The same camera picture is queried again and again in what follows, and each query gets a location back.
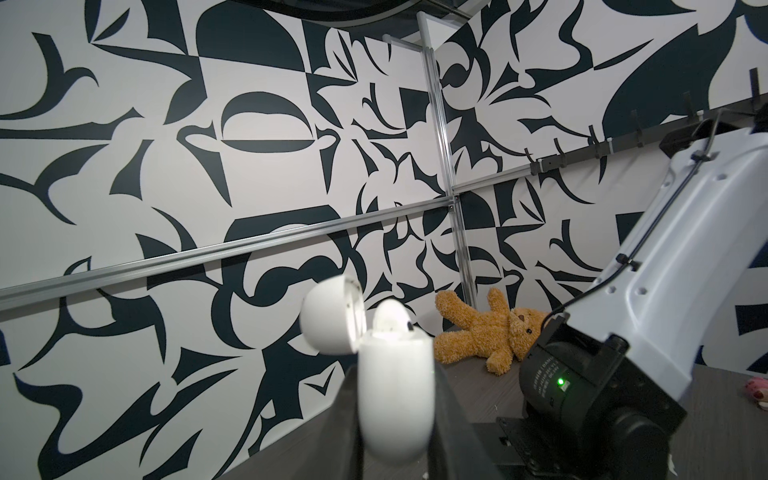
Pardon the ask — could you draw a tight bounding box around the white earbud charging case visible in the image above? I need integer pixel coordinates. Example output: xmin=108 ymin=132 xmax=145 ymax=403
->
xmin=299 ymin=275 xmax=435 ymax=465

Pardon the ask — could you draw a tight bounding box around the black wall hook rail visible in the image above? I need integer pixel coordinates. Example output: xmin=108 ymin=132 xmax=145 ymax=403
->
xmin=525 ymin=67 xmax=767 ymax=175

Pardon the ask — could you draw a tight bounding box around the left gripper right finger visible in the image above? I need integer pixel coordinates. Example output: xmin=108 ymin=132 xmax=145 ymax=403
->
xmin=427 ymin=362 xmax=502 ymax=480

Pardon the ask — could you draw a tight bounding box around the white earbud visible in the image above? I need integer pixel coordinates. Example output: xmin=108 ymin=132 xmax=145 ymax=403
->
xmin=372 ymin=299 xmax=413 ymax=338

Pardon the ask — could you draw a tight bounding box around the brown teddy bear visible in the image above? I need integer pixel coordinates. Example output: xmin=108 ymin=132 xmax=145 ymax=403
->
xmin=433 ymin=288 xmax=547 ymax=376

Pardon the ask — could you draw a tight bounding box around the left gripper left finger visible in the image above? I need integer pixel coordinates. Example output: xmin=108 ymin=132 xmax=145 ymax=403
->
xmin=299 ymin=365 xmax=364 ymax=479

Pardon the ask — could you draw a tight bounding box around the pink plush toy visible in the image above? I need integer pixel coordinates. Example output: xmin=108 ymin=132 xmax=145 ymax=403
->
xmin=745 ymin=377 xmax=768 ymax=411

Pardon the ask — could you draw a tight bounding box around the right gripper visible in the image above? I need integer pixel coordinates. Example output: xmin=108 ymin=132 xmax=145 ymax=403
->
xmin=473 ymin=417 xmax=575 ymax=479

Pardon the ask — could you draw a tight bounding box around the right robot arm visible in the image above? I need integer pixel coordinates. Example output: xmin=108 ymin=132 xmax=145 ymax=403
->
xmin=490 ymin=110 xmax=767 ymax=479

